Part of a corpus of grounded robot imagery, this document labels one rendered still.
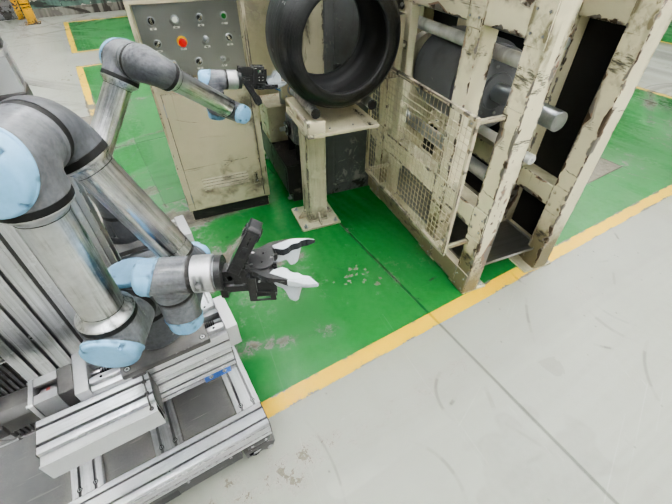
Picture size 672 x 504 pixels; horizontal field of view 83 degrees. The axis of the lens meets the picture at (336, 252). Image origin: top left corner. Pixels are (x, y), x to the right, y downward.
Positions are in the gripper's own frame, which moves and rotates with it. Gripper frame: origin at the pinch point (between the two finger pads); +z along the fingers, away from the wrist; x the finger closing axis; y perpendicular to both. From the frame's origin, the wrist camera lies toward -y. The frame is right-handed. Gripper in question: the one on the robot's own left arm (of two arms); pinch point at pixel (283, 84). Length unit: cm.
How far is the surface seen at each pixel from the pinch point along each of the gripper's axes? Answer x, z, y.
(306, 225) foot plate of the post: 22, 24, -95
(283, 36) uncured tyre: -9.0, -3.3, 20.5
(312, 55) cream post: 26.0, 22.1, 6.0
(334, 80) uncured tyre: 14.8, 30.5, -2.5
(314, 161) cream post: 26, 28, -52
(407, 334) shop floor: -78, 44, -96
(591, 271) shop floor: -80, 166, -81
